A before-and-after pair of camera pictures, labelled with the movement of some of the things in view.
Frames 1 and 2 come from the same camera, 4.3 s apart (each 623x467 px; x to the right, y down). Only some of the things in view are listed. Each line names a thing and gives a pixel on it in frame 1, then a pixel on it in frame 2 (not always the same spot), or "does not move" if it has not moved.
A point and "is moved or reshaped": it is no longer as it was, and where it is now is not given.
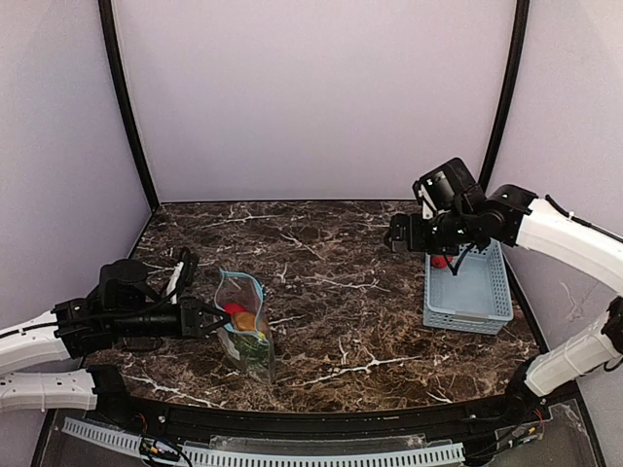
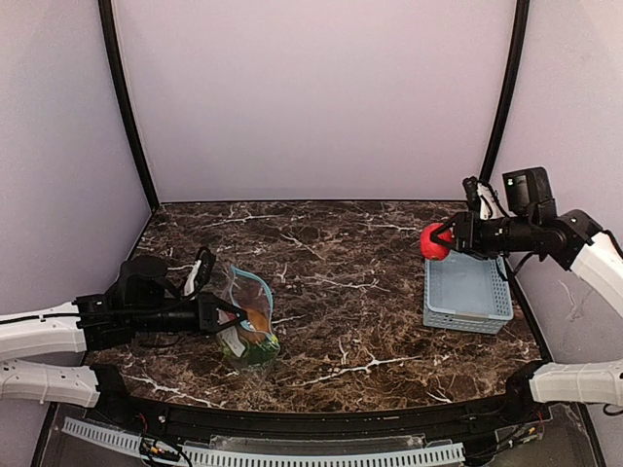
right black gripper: (406, 233) to (463, 233)
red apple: (439, 261) is moved or reshaped
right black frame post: (520, 53) does not move
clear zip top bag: (240, 296) is moved or reshaped
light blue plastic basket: (475, 300) does not move
